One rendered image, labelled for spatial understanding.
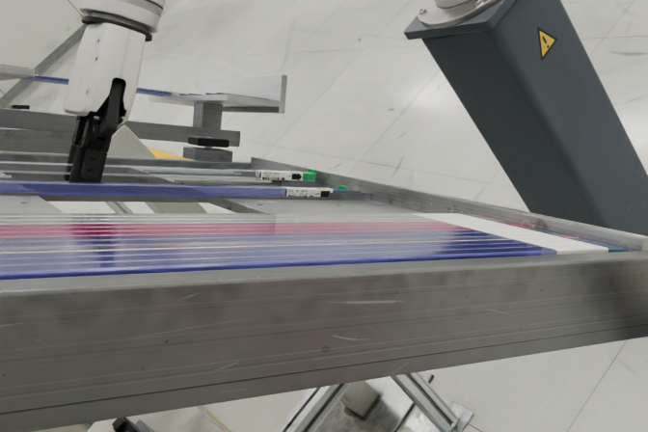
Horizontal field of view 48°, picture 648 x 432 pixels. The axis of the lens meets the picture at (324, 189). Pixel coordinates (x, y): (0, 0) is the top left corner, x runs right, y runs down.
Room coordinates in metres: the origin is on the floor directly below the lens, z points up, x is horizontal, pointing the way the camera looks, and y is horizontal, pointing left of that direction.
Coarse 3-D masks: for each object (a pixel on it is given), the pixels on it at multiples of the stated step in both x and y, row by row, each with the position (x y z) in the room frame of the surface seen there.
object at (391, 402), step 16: (128, 128) 1.23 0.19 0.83; (112, 144) 1.22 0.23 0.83; (128, 144) 1.23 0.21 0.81; (160, 208) 1.21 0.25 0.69; (176, 208) 1.22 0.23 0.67; (192, 208) 1.23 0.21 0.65; (368, 384) 1.28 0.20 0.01; (384, 384) 1.25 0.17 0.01; (352, 400) 1.21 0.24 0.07; (368, 400) 1.22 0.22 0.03; (384, 400) 1.21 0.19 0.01; (400, 400) 1.18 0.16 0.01; (336, 416) 1.27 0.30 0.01; (352, 416) 1.24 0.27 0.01; (368, 416) 1.20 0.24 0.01; (384, 416) 1.18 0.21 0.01; (400, 416) 1.15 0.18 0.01
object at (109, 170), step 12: (0, 168) 0.75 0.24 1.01; (12, 168) 0.76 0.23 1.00; (24, 168) 0.76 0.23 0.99; (36, 168) 0.76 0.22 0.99; (48, 168) 0.77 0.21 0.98; (60, 168) 0.77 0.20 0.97; (108, 168) 0.78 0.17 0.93; (120, 168) 0.78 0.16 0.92; (132, 168) 0.79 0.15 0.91; (144, 168) 0.79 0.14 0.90; (156, 168) 0.79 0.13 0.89; (168, 168) 0.80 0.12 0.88; (180, 168) 0.80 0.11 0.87; (192, 168) 0.81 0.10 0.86; (204, 168) 0.82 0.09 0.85; (312, 180) 0.84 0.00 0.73
